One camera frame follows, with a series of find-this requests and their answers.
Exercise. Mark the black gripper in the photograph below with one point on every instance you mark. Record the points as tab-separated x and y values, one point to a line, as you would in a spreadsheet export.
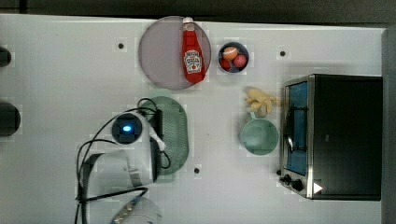
157	123

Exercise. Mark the light green strainer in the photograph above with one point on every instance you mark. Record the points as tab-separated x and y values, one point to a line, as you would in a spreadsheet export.
175	133

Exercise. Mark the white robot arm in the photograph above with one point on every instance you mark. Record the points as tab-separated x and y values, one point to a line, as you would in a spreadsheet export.
132	166

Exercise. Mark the red ketchup bottle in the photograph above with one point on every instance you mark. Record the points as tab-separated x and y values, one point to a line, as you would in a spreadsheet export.
193	62

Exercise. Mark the grey round plate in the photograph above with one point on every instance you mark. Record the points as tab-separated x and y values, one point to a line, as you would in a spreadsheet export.
159	54

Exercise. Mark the light green mug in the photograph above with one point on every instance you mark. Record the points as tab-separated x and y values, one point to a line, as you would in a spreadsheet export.
259	136

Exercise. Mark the small red toy fruit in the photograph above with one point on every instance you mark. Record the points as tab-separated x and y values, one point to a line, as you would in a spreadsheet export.
225	65

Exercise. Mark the orange toy fruit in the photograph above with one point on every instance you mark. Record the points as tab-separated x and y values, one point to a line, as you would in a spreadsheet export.
229	53

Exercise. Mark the blue bowl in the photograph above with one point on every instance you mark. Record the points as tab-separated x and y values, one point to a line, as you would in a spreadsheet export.
241	50

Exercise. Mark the black frying pan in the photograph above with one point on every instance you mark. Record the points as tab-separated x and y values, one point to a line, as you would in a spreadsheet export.
10	119

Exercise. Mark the black pot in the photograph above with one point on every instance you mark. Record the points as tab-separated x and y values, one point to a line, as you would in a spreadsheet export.
5	57

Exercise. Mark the black toaster oven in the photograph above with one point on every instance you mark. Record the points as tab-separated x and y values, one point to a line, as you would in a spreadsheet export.
331	137

